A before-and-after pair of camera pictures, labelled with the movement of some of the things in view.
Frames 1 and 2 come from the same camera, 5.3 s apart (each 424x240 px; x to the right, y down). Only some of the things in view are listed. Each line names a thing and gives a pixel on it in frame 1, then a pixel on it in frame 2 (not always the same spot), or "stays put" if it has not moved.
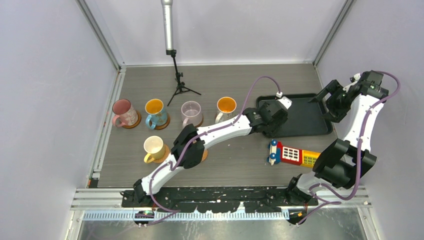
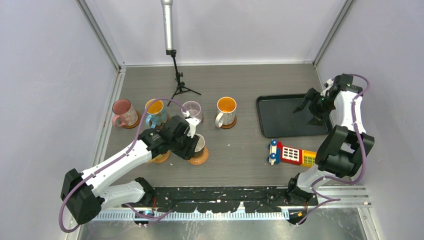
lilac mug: (191, 113) stays put
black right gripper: (335, 114) -> (320, 118)
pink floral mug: (125, 115) stays put
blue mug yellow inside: (156, 116) stays put
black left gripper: (273, 129) -> (188, 152)
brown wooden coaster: (165, 126) stays put
